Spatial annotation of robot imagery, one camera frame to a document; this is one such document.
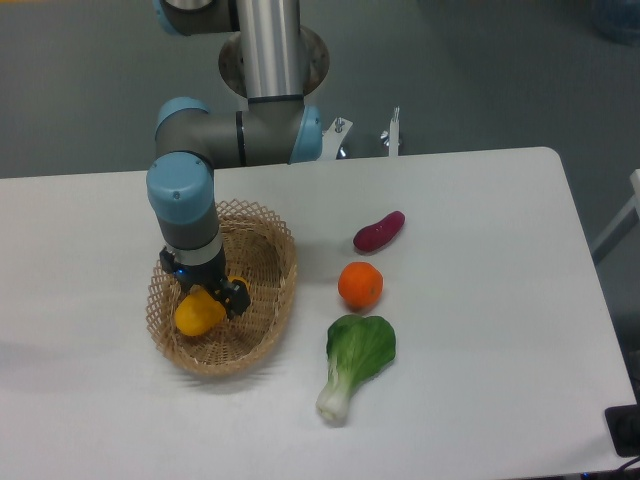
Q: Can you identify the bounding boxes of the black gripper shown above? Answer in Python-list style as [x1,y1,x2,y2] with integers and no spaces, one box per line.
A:
[159,247,251,319]

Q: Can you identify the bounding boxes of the yellow mango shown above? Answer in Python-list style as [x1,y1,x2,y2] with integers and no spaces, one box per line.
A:
[174,287,229,337]

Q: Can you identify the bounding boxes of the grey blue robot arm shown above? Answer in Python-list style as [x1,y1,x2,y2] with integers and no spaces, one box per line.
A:
[146,1,322,317]

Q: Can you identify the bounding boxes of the woven wicker basket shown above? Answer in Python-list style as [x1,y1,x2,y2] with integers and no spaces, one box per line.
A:
[146,199,297,377]

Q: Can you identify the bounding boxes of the orange fruit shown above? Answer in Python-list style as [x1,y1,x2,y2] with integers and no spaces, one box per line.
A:
[337,262,384,310]

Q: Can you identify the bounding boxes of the green bok choy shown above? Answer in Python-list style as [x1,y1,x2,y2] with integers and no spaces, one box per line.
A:
[316,314,397,425]

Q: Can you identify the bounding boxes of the purple sweet potato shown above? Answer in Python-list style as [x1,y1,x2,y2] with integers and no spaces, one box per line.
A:
[353,211,406,253]

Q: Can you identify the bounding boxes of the black device at table edge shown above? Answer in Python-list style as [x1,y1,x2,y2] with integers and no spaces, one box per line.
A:
[604,404,639,457]

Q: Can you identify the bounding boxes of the white metal base frame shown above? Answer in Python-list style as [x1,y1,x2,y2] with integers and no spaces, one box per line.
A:
[318,106,402,161]

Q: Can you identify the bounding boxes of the white frame at right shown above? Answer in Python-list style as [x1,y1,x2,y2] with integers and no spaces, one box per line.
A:
[590,169,639,265]

